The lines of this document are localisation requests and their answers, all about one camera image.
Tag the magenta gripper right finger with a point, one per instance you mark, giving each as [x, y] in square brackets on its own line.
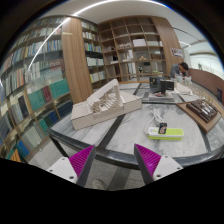
[153, 166]

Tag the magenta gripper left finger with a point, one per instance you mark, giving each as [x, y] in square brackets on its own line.
[75, 168]

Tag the black charger plug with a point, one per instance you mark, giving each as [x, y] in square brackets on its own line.
[162, 128]

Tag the green white power strip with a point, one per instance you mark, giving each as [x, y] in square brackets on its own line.
[170, 134]

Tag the white architectural building model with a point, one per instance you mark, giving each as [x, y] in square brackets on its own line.
[106, 103]

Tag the wooden board dark model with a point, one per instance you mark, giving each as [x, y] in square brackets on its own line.
[202, 112]

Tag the black box on table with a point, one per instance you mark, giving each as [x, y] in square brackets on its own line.
[166, 85]

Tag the small white paper model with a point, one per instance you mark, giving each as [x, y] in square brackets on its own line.
[182, 89]

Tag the person in grey shirt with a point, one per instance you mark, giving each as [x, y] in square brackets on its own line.
[179, 69]

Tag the glass-front bookcase with books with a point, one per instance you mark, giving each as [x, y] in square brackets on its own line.
[56, 62]

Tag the wooden open shelf unit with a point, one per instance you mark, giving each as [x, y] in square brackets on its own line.
[132, 49]

